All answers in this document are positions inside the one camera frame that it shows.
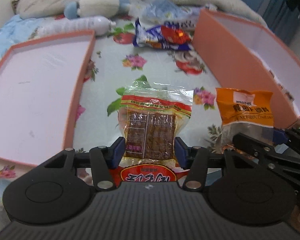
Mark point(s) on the orange sausage snack bag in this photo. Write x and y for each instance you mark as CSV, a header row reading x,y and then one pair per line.
x,y
149,173

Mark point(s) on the clear red spicy snack bag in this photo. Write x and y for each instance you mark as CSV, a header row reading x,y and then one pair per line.
x,y
150,116

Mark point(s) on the pink gift box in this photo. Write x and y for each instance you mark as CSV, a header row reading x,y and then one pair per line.
x,y
245,55

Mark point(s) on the small red foil candy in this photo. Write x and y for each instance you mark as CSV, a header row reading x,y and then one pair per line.
x,y
175,36

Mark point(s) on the fruit print mat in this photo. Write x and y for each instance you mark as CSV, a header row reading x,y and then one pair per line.
x,y
115,64

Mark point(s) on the blue white snack bag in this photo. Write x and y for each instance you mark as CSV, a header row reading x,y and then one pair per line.
x,y
152,37

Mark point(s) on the pale blue plastic bag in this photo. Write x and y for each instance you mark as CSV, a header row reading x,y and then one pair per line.
x,y
165,12

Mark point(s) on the orange paper snack bag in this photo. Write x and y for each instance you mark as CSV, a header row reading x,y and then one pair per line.
x,y
244,112

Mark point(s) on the person right hand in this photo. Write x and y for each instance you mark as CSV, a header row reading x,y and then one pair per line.
x,y
294,219

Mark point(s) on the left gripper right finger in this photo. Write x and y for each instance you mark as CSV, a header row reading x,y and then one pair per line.
x,y
194,159

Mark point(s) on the blue curtain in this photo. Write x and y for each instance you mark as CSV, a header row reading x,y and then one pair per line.
x,y
281,20

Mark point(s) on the blue bed sheet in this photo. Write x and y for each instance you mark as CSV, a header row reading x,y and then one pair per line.
x,y
17,30

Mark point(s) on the white spray bottle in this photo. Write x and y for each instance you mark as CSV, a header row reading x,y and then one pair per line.
x,y
99,24

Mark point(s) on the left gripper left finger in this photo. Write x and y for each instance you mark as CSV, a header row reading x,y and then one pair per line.
x,y
102,160

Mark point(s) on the pink box lid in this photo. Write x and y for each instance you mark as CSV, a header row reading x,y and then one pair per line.
x,y
40,84

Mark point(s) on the white blue plush toy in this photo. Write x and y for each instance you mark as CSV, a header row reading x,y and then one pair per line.
x,y
90,8

